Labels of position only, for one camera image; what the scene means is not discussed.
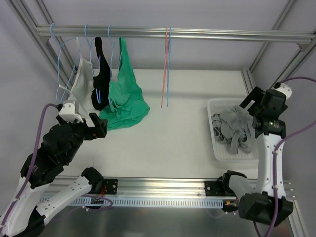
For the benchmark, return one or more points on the pink hanger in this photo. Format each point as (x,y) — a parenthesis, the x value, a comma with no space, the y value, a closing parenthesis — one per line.
(165,67)

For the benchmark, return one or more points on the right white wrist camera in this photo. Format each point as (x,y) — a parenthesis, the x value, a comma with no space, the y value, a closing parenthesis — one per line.
(283,88)

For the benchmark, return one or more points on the white plastic basket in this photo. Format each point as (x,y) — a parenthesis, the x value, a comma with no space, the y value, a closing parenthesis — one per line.
(217,105)

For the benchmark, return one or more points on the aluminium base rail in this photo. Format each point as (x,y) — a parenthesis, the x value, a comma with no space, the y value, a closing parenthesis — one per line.
(155,187)

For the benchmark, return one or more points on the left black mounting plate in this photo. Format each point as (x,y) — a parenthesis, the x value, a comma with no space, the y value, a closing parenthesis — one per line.
(109,186)

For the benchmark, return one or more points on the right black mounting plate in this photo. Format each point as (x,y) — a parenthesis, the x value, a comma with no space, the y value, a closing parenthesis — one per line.
(213,188)

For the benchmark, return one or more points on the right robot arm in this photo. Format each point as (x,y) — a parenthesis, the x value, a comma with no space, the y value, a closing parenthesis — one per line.
(265,203)

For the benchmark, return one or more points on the white tank top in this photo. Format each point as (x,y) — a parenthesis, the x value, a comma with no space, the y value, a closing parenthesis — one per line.
(81,89)

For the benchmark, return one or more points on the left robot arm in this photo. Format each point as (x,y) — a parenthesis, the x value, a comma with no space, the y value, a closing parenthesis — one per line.
(26,216)

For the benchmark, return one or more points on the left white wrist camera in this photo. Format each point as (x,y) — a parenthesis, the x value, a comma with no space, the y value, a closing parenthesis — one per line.
(69,111)

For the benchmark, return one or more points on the grey tank top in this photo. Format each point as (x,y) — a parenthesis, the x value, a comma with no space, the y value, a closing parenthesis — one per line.
(238,133)
(217,119)

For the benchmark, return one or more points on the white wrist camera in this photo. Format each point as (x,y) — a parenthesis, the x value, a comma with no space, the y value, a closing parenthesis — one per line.
(283,88)
(69,111)

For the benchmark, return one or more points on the blue hanger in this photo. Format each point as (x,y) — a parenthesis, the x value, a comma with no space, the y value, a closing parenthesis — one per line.
(90,54)
(64,86)
(168,66)
(112,51)

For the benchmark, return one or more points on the green tank top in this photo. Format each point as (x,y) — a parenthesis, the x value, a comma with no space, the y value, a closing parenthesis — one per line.
(127,106)

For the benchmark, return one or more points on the aluminium hanging rail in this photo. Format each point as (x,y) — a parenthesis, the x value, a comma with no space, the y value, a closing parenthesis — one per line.
(176,33)

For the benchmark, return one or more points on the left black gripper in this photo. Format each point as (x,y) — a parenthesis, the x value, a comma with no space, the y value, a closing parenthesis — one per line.
(88,129)

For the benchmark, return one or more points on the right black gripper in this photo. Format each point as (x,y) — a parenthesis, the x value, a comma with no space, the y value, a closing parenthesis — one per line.
(258,96)

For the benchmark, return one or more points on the black tank top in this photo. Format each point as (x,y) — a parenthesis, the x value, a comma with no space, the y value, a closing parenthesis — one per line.
(101,82)

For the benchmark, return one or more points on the black mounting plate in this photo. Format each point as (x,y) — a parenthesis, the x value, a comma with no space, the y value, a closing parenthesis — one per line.
(213,188)
(109,186)

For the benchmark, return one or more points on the slotted cable duct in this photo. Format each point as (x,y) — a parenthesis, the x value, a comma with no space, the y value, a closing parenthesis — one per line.
(214,203)

